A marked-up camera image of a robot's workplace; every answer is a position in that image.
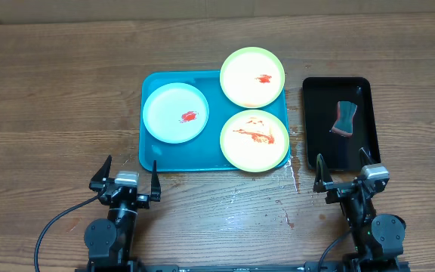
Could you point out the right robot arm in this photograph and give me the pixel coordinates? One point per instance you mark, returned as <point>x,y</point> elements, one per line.
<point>378,239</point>

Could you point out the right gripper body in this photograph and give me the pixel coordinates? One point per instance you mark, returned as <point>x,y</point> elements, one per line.
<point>338,191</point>

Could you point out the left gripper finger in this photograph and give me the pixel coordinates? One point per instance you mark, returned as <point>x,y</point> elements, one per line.
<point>98,181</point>
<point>155,192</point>

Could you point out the light blue round plate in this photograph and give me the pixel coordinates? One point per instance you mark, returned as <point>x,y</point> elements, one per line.
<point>175,113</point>

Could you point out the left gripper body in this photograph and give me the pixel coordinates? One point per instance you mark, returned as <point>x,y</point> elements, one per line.
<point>141,202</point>

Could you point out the orange sponge with green scourer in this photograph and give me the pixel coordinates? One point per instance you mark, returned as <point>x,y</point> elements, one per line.
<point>344,123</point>

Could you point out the black rectangular tray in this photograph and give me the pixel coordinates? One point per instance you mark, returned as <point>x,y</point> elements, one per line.
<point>320,97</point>

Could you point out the teal plastic serving tray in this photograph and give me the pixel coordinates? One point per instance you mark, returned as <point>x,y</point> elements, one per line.
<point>203,152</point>

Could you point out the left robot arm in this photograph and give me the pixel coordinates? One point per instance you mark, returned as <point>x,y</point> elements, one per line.
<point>109,239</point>

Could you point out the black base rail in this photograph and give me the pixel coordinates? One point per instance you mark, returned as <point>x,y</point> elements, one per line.
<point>240,267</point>

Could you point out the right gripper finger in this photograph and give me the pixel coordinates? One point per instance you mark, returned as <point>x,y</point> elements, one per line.
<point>365,158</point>
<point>323,180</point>

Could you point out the green plate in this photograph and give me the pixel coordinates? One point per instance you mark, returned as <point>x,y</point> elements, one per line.
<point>254,141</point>
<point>252,77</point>

